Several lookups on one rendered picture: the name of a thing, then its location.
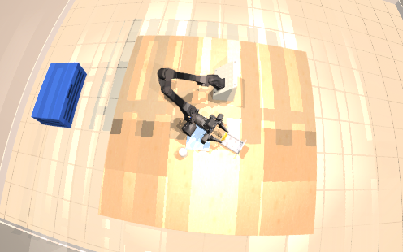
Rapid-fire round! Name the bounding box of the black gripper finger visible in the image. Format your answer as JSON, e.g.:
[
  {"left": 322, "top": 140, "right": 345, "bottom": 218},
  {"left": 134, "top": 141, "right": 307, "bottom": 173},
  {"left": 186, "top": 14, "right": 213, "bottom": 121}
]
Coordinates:
[
  {"left": 218, "top": 120, "right": 229, "bottom": 133},
  {"left": 208, "top": 135, "right": 222, "bottom": 143}
]

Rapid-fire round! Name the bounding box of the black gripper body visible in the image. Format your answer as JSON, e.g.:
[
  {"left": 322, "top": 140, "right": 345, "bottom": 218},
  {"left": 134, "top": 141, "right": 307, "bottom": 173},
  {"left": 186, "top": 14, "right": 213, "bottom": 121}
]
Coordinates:
[{"left": 199, "top": 114, "right": 224, "bottom": 145}]

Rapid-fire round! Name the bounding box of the white dish rack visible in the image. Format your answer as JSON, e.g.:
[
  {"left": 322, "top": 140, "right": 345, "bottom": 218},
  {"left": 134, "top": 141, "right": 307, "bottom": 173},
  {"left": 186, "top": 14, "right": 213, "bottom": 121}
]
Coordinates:
[{"left": 219, "top": 133, "right": 247, "bottom": 154}]

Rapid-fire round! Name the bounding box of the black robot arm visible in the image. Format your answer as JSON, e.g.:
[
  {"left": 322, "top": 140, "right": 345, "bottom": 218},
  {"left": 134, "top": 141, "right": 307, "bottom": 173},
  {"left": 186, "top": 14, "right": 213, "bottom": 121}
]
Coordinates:
[{"left": 158, "top": 68, "right": 225, "bottom": 137}]

